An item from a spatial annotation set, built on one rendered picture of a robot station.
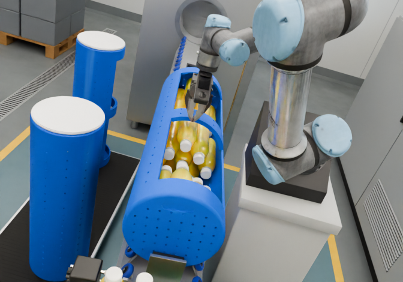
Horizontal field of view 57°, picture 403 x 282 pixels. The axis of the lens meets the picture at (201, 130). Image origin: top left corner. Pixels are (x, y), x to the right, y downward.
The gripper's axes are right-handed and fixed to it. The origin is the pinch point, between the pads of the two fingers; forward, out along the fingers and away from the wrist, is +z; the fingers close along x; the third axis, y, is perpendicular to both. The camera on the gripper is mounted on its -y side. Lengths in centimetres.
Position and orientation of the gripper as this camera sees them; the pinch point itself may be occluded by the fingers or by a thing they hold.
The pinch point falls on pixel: (192, 119)
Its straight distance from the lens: 129.0
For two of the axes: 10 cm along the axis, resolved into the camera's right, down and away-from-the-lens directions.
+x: -9.7, -2.2, -0.9
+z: -2.4, 8.3, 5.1
